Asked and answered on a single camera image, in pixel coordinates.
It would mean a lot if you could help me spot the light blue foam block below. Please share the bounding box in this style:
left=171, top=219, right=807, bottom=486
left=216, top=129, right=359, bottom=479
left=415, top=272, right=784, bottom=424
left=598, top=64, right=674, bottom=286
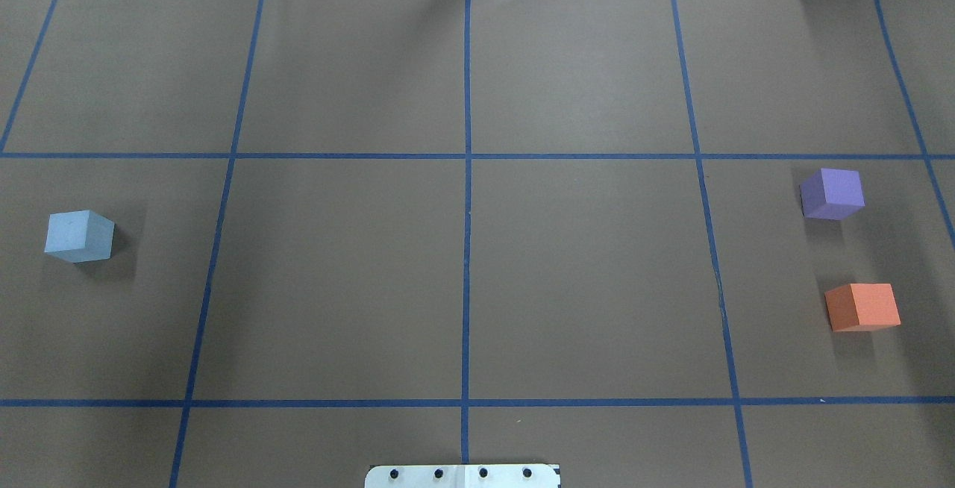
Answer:
left=44, top=210, right=116, bottom=263

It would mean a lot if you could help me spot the purple foam block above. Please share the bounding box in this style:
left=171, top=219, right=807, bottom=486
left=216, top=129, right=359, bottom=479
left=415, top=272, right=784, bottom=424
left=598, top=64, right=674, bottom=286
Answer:
left=799, top=168, right=866, bottom=222

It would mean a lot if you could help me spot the orange foam block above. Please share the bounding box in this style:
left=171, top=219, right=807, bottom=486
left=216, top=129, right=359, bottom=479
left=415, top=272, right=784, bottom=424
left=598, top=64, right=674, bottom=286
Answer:
left=823, top=283, right=901, bottom=333

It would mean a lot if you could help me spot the brown paper table cover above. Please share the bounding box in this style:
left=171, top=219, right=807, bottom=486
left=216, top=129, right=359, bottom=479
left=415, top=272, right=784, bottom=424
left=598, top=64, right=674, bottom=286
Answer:
left=2, top=0, right=953, bottom=487

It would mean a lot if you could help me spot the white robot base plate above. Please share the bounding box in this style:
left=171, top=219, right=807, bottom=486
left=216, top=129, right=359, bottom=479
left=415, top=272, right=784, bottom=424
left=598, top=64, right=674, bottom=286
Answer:
left=364, top=463, right=562, bottom=487

